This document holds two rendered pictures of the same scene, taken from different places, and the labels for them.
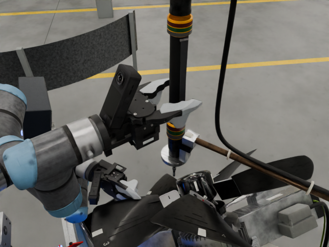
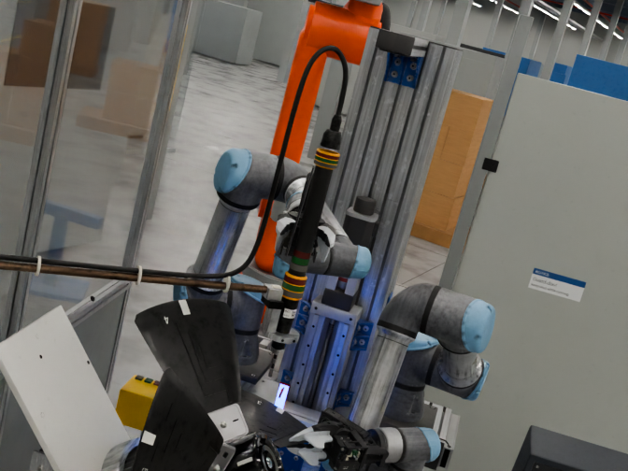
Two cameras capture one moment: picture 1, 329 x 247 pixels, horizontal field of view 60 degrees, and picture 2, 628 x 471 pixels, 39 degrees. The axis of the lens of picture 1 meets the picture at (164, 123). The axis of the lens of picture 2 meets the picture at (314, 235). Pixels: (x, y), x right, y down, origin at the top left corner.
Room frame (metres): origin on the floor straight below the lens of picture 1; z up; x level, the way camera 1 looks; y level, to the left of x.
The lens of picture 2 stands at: (1.27, -1.43, 2.03)
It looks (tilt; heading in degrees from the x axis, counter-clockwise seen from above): 14 degrees down; 119
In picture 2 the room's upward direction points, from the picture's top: 15 degrees clockwise
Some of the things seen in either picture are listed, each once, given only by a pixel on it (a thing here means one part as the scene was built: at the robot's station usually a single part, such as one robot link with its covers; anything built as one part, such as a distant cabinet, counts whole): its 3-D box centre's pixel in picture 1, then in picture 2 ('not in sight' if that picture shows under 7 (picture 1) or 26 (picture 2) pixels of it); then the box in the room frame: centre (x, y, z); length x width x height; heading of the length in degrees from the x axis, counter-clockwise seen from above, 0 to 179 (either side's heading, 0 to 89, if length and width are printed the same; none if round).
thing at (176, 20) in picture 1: (179, 24); (326, 159); (0.47, -0.03, 1.78); 0.04 x 0.04 x 0.03
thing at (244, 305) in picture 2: not in sight; (243, 300); (-0.05, 0.61, 1.20); 0.13 x 0.12 x 0.14; 55
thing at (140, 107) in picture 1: (126, 124); (302, 231); (0.40, 0.07, 1.61); 0.12 x 0.08 x 0.09; 123
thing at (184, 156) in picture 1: (178, 144); (281, 312); (0.46, -0.03, 1.48); 0.09 x 0.07 x 0.10; 58
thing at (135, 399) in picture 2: not in sight; (153, 409); (0.05, 0.19, 1.02); 0.16 x 0.10 x 0.11; 23
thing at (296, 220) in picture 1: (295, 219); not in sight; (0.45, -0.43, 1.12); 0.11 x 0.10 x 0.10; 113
